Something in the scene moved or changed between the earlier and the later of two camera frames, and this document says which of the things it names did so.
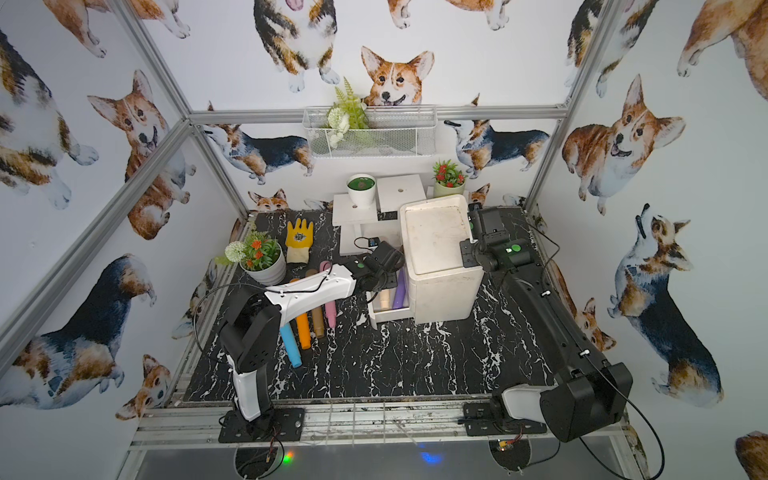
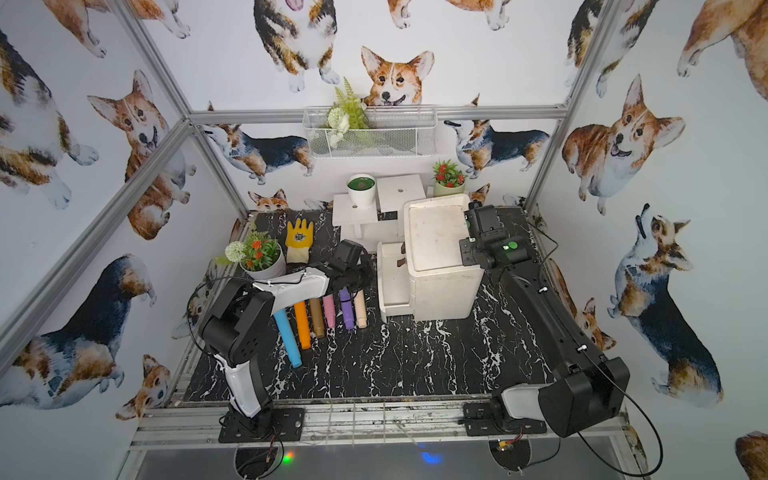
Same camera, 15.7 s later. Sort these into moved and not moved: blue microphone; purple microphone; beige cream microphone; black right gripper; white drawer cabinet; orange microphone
Moved: purple microphone; beige cream microphone
Not moved: black right gripper; orange microphone; white drawer cabinet; blue microphone
